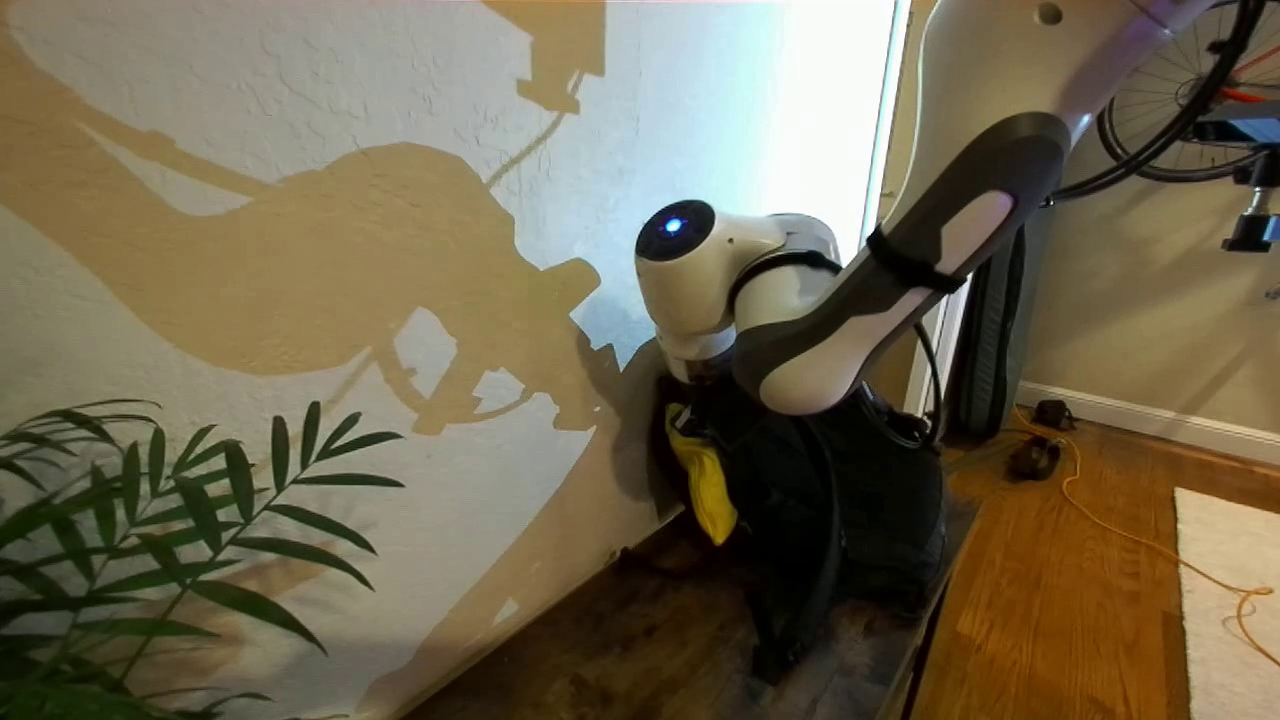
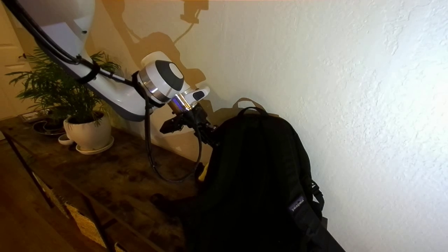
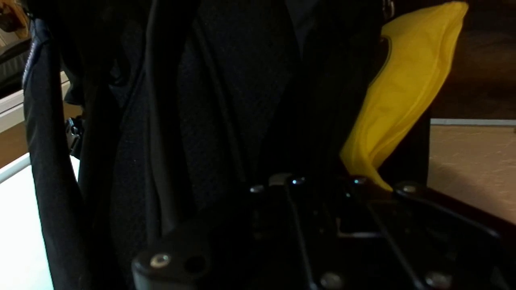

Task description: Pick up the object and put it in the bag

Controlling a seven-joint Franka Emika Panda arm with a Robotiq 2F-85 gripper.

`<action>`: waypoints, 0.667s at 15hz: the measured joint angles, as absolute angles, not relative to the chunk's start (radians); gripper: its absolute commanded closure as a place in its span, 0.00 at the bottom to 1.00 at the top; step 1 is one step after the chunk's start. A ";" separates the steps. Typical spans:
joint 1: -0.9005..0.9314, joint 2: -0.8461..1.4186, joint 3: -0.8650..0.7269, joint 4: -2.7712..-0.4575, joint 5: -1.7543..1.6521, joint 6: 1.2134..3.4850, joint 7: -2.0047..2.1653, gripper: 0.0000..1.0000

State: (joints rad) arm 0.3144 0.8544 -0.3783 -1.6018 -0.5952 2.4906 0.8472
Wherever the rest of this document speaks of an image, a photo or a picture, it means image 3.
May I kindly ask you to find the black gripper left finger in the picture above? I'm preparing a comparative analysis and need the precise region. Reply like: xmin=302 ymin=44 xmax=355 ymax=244
xmin=131 ymin=176 xmax=317 ymax=290

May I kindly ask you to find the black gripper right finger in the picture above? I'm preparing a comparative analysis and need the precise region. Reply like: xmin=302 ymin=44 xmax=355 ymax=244
xmin=293 ymin=174 xmax=516 ymax=290

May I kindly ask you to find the yellow soft pouch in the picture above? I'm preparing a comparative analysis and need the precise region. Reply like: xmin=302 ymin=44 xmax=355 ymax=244
xmin=339 ymin=0 xmax=472 ymax=194

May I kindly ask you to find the black backpack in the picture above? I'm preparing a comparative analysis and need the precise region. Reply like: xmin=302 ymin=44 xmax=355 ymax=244
xmin=22 ymin=0 xmax=433 ymax=290

